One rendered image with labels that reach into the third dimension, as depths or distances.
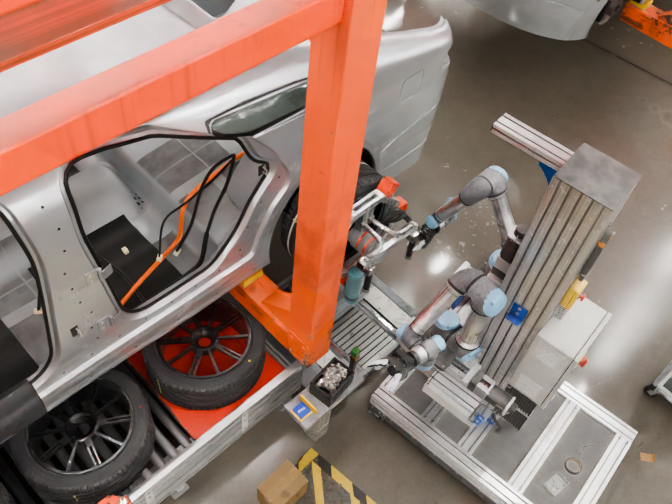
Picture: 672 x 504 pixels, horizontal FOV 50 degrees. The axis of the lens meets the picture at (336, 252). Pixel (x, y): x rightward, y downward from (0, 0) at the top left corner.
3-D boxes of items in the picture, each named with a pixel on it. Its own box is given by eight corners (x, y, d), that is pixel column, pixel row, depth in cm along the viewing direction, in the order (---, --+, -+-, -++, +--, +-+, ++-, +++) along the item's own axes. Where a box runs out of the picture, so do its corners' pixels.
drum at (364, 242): (362, 233, 401) (365, 216, 390) (389, 256, 393) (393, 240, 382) (344, 245, 395) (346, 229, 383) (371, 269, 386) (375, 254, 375)
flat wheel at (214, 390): (192, 290, 429) (189, 266, 410) (287, 340, 413) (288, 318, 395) (120, 374, 391) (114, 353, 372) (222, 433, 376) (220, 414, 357)
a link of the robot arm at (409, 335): (462, 254, 307) (389, 334, 322) (479, 272, 302) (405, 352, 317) (472, 257, 317) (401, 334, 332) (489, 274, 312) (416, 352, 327)
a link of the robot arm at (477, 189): (481, 202, 348) (432, 234, 391) (495, 191, 353) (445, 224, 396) (467, 183, 348) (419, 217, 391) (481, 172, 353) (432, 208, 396)
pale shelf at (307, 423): (342, 360, 392) (342, 357, 390) (364, 381, 385) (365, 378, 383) (283, 408, 371) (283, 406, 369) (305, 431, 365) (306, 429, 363)
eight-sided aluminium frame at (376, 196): (381, 237, 427) (396, 174, 384) (389, 244, 424) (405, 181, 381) (315, 286, 401) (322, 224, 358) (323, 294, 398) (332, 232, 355)
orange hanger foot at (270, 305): (247, 272, 409) (246, 235, 382) (309, 332, 389) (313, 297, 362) (224, 288, 401) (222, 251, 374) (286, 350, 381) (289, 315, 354)
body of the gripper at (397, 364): (397, 384, 302) (418, 370, 307) (398, 373, 296) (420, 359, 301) (385, 372, 306) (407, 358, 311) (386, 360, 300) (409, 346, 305)
